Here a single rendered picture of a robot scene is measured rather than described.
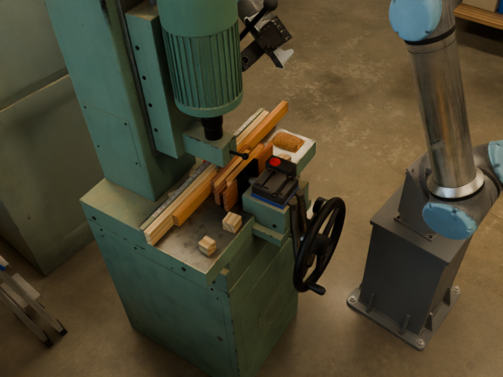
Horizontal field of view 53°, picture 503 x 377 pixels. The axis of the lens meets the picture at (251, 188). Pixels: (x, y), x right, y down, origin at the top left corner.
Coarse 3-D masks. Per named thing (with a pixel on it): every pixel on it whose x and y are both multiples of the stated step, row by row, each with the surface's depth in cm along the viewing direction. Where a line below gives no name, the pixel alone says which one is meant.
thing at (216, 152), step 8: (192, 128) 142; (200, 128) 142; (184, 136) 141; (192, 136) 140; (200, 136) 140; (224, 136) 139; (232, 136) 139; (184, 144) 144; (192, 144) 141; (200, 144) 139; (208, 144) 137; (216, 144) 137; (224, 144) 137; (232, 144) 140; (192, 152) 144; (200, 152) 142; (208, 152) 140; (216, 152) 137; (224, 152) 137; (208, 160) 142; (216, 160) 140; (224, 160) 139
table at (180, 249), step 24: (264, 144) 162; (312, 144) 161; (192, 216) 142; (216, 216) 141; (168, 240) 136; (192, 240) 136; (216, 240) 135; (240, 240) 139; (168, 264) 136; (192, 264) 130; (216, 264) 131
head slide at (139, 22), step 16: (128, 16) 117; (144, 16) 115; (144, 32) 117; (160, 32) 118; (144, 48) 121; (160, 48) 120; (144, 64) 125; (160, 64) 123; (144, 80) 129; (160, 80) 125; (144, 96) 133; (160, 96) 130; (160, 112) 134; (176, 112) 135; (160, 128) 139; (176, 128) 138; (160, 144) 144; (176, 144) 140
